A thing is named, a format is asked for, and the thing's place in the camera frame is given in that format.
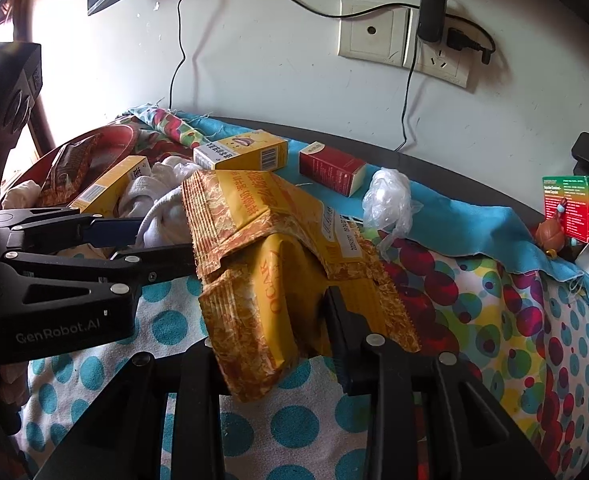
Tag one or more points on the blue cloth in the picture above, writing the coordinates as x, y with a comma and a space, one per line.
454, 220

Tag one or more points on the black power adapter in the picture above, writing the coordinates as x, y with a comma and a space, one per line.
432, 12

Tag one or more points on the small brown figurine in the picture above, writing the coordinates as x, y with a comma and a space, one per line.
550, 234

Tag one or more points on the clear plastic bag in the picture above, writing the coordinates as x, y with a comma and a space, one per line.
388, 200

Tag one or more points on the red round tray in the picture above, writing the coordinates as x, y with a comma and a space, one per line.
109, 142

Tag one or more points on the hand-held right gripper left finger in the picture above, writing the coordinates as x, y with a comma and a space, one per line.
199, 375

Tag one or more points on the black angled plug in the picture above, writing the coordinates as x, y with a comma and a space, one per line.
467, 40

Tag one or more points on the person's left hand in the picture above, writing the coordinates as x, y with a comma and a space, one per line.
13, 380

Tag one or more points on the brown snack packet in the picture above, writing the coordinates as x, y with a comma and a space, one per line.
69, 167

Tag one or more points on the green and red box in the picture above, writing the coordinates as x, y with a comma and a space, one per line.
573, 207

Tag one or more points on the small yellow box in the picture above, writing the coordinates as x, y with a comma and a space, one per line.
112, 180

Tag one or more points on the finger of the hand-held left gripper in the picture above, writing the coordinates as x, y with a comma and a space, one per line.
114, 232
164, 262

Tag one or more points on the yellow cartoon print box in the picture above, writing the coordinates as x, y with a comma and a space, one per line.
239, 152

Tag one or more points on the white power socket plate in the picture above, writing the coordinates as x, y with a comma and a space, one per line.
442, 67

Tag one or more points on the dark red box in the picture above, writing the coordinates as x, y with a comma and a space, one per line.
330, 167

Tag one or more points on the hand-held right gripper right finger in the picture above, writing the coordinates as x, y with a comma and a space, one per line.
339, 320

